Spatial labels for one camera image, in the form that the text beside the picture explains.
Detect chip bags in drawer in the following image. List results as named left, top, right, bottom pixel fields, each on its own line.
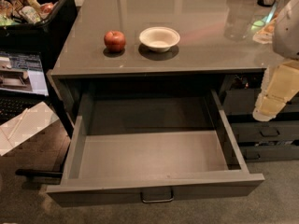
left=231, top=75, right=262, bottom=90

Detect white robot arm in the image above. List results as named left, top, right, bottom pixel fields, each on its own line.
left=252, top=0, right=299, bottom=121

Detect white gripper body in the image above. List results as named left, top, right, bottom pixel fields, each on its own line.
left=265, top=60, right=299, bottom=103

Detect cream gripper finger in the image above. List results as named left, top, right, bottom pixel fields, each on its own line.
left=252, top=94, right=285, bottom=122

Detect black bin of snacks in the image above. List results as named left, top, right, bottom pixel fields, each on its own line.
left=0, top=0, right=78, bottom=53

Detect grey drawer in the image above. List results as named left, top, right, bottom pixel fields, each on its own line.
left=47, top=91, right=264, bottom=206
left=222, top=89, right=299, bottom=116
left=240, top=145, right=299, bottom=162
left=231, top=121, right=299, bottom=143

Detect black floor bar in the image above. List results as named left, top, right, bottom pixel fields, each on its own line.
left=15, top=169, right=63, bottom=178

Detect red apple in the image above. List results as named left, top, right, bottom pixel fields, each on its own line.
left=104, top=30, right=126, bottom=53

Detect white paper bowl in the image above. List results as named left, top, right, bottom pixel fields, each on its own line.
left=139, top=27, right=180, bottom=52

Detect white paper sheet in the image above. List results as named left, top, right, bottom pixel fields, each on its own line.
left=0, top=102, right=59, bottom=156

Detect grey drawer cabinet counter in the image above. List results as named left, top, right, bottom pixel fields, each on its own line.
left=46, top=0, right=299, bottom=163

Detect glass jar of snacks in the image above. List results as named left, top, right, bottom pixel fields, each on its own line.
left=253, top=0, right=291, bottom=44

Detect open laptop computer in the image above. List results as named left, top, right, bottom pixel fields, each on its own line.
left=0, top=51, right=50, bottom=124

